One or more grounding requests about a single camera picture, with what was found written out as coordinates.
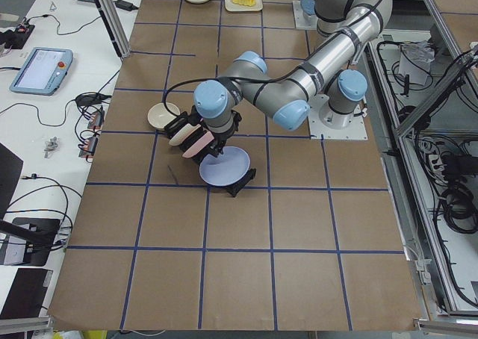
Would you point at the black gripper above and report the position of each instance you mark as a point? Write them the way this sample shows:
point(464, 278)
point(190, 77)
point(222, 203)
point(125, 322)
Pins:
point(219, 143)

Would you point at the blue plate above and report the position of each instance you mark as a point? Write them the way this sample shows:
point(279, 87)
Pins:
point(226, 169)

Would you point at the pink plate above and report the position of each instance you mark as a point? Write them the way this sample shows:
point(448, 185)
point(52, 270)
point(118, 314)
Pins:
point(196, 142)

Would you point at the cream plate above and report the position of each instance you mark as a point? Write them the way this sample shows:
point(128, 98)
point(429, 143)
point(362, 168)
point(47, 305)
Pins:
point(182, 134)

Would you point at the black dish rack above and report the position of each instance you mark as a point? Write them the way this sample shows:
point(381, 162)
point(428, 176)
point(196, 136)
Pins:
point(174, 126)

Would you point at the cream bowl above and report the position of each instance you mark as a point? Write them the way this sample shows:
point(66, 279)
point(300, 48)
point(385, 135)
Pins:
point(158, 116)

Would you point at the black power adapter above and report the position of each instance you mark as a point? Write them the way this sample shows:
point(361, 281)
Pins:
point(125, 5)

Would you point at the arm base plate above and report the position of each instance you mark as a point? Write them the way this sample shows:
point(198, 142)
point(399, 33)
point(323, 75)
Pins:
point(302, 20)
point(325, 124)

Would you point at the aluminium frame post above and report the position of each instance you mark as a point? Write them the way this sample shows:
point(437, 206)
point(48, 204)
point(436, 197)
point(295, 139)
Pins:
point(115, 30)

